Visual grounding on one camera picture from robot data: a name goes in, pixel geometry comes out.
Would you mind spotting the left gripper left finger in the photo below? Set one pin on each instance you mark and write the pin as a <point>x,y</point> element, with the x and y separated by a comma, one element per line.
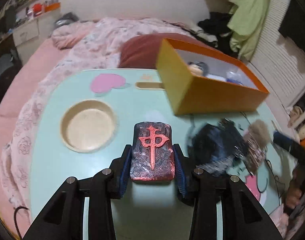
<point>63,215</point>

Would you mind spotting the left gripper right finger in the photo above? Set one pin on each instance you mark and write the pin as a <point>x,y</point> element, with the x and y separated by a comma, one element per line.
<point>243,217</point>

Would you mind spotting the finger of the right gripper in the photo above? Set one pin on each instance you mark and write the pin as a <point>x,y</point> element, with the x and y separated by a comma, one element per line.
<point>282,140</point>

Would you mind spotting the black satin lace cloth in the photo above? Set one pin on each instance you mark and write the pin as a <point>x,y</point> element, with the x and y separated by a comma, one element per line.
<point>215,148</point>

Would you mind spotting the red mahjong tile block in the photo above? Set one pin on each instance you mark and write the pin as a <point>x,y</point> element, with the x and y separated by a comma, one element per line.
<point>152,153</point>

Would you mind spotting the person's right hand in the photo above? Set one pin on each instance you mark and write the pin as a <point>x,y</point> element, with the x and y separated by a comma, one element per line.
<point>294,193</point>

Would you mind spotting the brown fur pompom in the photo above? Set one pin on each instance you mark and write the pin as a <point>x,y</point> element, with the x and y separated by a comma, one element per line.
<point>259,129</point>

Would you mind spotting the brown milk carton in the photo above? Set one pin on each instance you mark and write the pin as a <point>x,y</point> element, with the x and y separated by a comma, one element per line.
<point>256,155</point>

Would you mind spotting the orange cardboard box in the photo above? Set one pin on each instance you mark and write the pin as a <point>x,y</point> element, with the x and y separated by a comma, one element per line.
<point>189,93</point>

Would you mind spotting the green hanging garment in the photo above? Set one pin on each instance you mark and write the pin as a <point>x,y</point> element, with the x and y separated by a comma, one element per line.
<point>246,23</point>

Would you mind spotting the black clothes pile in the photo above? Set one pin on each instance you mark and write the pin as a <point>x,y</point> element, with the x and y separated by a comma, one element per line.
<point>217,25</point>

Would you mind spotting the dark red pillow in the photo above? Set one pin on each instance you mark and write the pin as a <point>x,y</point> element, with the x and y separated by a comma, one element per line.
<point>141,52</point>

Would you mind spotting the pink floral blanket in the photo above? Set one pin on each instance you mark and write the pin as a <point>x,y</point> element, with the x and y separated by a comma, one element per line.
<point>89,45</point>

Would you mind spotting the white desk drawer unit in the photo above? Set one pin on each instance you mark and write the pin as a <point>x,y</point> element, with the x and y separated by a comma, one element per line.
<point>40,27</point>

